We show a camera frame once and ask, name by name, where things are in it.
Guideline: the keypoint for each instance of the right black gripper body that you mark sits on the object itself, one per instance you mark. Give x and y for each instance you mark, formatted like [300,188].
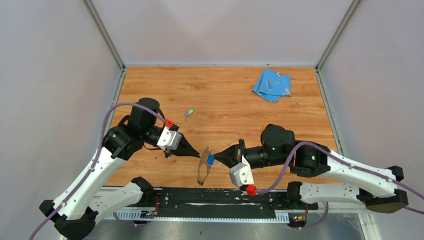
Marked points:
[241,151]

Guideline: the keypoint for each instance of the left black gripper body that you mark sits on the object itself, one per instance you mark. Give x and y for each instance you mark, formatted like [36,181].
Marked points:
[168,154]

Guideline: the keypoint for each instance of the key with blue tag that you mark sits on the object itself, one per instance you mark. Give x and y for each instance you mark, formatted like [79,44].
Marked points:
[210,160]

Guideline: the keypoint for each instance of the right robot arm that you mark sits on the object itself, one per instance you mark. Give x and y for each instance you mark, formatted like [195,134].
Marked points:
[356,183]

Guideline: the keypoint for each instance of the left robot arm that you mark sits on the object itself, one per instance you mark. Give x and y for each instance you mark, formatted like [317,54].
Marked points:
[77,211]

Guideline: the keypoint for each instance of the key with green tag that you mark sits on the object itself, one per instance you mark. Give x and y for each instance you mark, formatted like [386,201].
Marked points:
[188,113]

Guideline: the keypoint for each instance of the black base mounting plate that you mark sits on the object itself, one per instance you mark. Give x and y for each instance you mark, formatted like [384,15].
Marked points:
[224,203]

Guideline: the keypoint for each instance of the folded blue cloth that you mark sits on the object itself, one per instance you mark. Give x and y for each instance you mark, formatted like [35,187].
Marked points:
[271,85]

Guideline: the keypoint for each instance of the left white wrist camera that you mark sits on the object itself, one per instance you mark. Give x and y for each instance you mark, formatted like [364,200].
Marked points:
[160,142]

